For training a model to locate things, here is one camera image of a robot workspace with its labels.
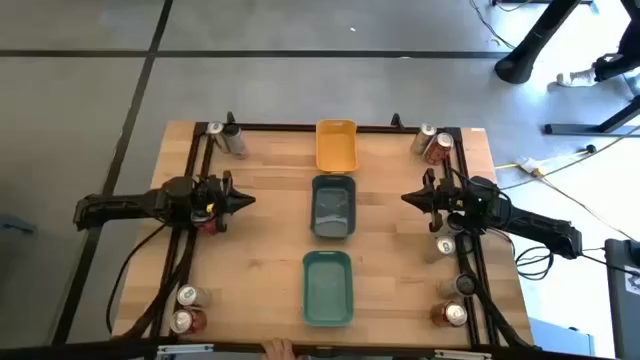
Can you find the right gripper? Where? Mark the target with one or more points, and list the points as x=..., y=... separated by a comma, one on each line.
x=447, y=200

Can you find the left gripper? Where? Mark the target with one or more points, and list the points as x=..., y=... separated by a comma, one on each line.
x=222, y=195

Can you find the red soda can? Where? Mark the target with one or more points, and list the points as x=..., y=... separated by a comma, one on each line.
x=187, y=321
x=207, y=226
x=439, y=148
x=448, y=314

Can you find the slim silver-lid can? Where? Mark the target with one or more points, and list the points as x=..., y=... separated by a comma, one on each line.
x=192, y=296
x=441, y=248
x=216, y=132
x=424, y=137

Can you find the dark grey-blue plastic bin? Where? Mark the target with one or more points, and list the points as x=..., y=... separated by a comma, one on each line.
x=332, y=207

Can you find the yellow plastic bin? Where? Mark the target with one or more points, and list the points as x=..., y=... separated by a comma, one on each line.
x=336, y=147

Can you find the green plastic bin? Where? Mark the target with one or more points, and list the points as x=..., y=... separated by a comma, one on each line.
x=327, y=290

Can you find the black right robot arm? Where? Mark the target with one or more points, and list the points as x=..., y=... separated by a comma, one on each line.
x=530, y=222

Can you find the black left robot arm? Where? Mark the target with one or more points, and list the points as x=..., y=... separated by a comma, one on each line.
x=120, y=205

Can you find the white power strip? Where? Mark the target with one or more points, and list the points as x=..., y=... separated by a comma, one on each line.
x=529, y=164

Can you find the person's hand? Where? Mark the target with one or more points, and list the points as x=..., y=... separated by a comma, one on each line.
x=280, y=350

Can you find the black desk foot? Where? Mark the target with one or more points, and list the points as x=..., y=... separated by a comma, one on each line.
x=590, y=129

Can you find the grey floor box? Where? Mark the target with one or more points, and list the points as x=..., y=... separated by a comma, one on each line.
x=560, y=336

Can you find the person's shoe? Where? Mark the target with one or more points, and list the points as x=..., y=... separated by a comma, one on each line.
x=577, y=77

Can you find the black crossbeam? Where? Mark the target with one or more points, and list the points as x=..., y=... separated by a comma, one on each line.
x=75, y=352

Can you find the blue-grey floor object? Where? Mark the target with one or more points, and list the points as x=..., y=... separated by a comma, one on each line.
x=15, y=223

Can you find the black case with label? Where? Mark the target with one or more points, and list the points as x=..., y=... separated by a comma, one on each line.
x=622, y=300

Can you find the person's leg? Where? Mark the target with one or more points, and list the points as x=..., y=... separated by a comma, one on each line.
x=632, y=20
x=612, y=67

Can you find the black frame clamp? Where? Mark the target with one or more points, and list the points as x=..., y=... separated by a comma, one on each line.
x=230, y=118
x=396, y=120

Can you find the black aluminium table frame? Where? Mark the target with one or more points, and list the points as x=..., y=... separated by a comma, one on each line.
x=280, y=127

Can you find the silver corner bracket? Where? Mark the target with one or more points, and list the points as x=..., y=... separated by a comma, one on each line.
x=462, y=354
x=185, y=348

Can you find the black pedestal leg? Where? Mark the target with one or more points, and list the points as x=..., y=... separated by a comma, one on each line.
x=525, y=50

